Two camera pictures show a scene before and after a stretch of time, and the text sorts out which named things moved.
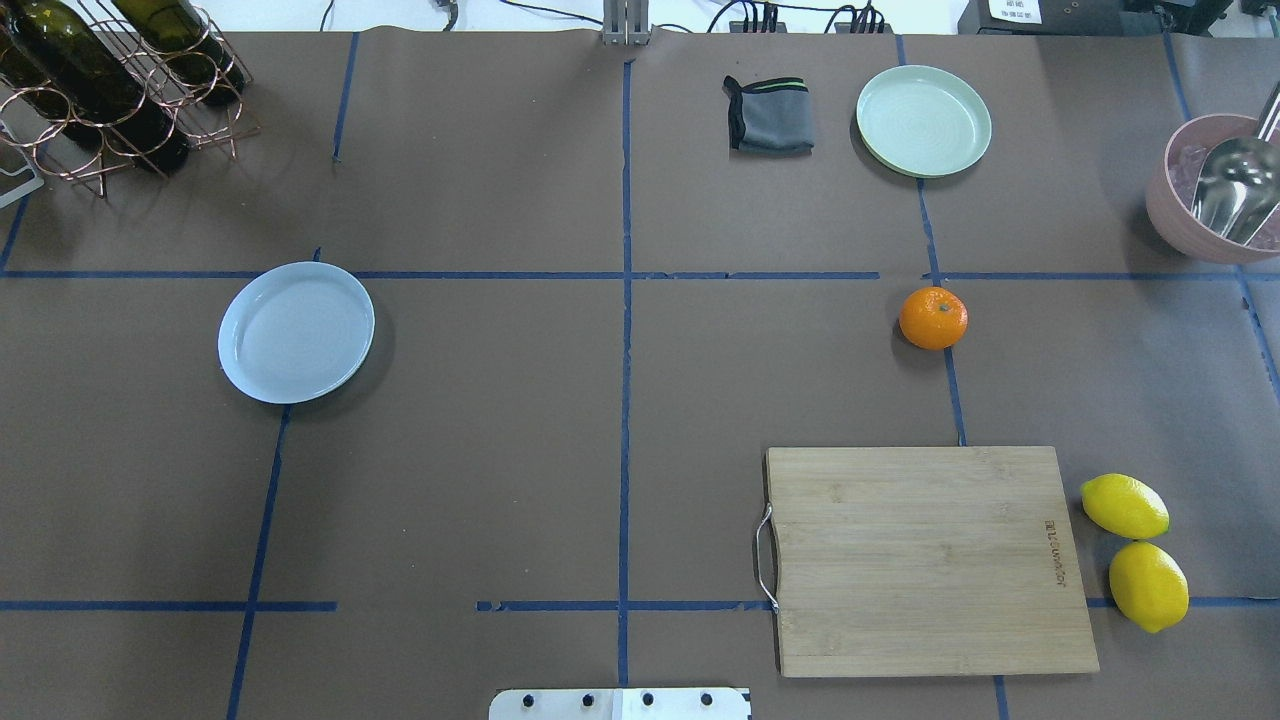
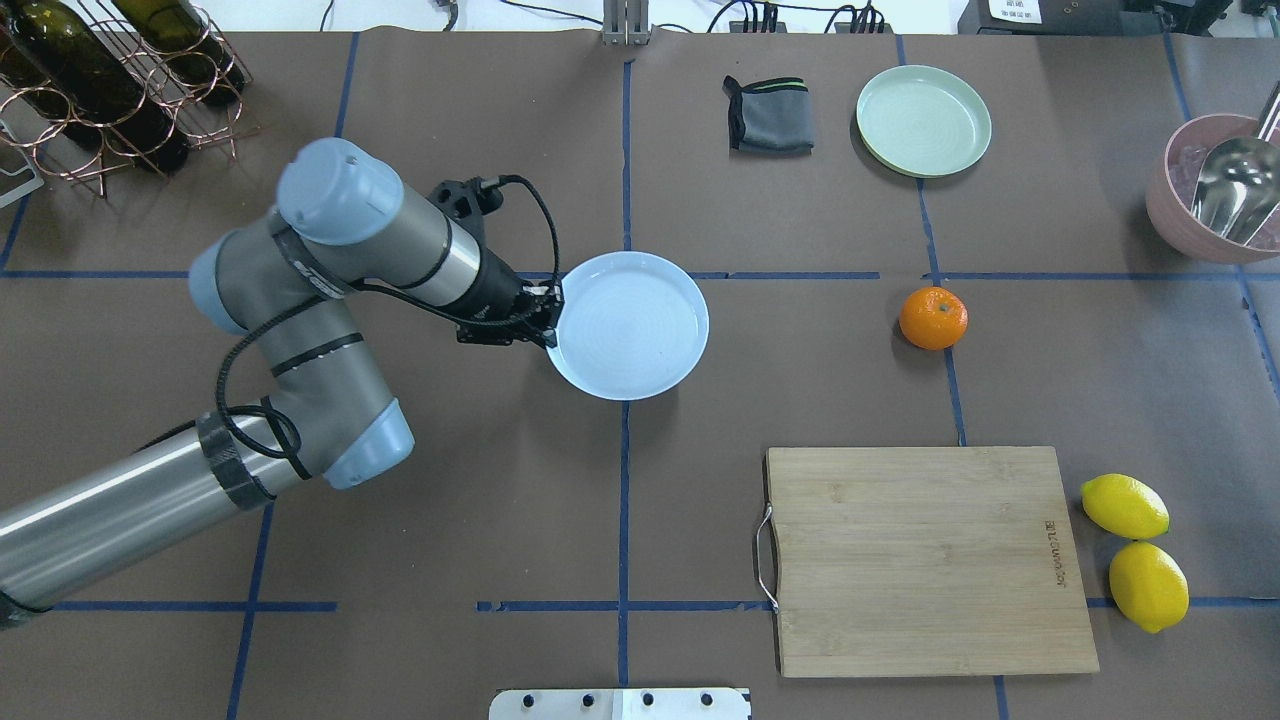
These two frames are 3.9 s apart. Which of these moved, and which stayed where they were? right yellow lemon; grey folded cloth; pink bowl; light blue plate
Moved: light blue plate
Stayed: right yellow lemon; grey folded cloth; pink bowl
